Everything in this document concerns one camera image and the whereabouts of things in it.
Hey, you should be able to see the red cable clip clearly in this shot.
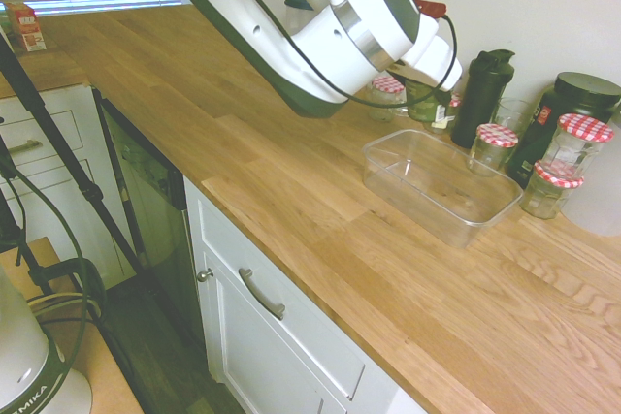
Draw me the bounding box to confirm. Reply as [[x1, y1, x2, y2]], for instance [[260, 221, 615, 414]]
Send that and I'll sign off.
[[412, 0, 448, 19]]

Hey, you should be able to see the black camera tripod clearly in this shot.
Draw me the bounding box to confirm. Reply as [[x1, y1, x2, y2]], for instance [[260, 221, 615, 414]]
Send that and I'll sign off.
[[0, 28, 149, 297]]

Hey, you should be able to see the wooden robot mounting board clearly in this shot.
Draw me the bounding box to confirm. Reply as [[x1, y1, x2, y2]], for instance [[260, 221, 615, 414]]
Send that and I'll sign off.
[[0, 236, 147, 414]]

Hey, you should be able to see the green jar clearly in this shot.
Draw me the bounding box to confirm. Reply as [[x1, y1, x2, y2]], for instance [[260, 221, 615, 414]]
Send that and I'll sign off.
[[404, 75, 456, 123]]

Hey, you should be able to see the silver bar drawer handle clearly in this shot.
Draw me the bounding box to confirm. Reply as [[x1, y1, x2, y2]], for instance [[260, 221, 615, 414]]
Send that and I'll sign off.
[[237, 267, 287, 322]]

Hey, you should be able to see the stainless dishwasher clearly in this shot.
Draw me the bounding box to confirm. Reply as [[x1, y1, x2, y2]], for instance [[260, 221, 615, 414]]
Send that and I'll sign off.
[[90, 85, 208, 352]]

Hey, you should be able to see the clear drinking glass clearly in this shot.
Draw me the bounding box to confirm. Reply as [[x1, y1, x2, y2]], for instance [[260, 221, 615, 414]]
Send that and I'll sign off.
[[491, 98, 536, 144]]

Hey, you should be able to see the small cereal box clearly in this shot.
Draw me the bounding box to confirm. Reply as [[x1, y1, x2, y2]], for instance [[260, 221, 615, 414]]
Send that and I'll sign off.
[[3, 1, 49, 53]]

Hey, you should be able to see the white cabinet with bar handle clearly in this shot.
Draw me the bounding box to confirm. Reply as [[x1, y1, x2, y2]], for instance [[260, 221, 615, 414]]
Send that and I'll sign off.
[[182, 175, 428, 414]]

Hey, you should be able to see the black shaker bottle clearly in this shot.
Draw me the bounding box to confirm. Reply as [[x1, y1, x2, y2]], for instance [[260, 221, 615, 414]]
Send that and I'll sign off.
[[449, 48, 516, 150]]

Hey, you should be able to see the large black supplement tub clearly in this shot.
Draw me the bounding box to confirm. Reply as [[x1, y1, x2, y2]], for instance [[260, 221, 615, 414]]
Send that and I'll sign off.
[[506, 71, 621, 190]]

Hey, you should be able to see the black floor cable bundle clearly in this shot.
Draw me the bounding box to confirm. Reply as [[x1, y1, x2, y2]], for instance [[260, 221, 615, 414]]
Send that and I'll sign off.
[[0, 132, 142, 386]]

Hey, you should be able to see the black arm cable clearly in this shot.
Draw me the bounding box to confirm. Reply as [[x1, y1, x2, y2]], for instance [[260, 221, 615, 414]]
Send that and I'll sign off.
[[212, 0, 465, 108]]

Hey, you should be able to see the glass jar red checked lid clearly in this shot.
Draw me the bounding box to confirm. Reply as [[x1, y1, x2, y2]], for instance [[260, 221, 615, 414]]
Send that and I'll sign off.
[[366, 76, 408, 124], [467, 122, 520, 178], [520, 160, 585, 221], [539, 112, 616, 183]]

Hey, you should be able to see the small bottle white label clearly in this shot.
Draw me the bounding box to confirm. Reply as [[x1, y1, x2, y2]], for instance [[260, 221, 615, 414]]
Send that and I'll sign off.
[[424, 102, 458, 136]]

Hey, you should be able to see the white drawer cabinet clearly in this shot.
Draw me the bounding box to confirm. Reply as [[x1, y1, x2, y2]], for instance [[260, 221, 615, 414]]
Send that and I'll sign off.
[[0, 82, 138, 292]]

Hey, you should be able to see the brass drawer handle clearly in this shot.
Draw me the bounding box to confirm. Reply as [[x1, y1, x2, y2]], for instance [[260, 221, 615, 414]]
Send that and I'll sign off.
[[3, 139, 44, 157]]

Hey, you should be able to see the glass container teal lid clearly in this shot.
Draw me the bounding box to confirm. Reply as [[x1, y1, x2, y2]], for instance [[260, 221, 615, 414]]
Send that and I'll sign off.
[[281, 0, 315, 38]]

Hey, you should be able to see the clear plastic rectangular container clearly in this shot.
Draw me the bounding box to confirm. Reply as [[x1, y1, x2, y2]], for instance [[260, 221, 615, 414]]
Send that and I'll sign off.
[[361, 128, 526, 249]]

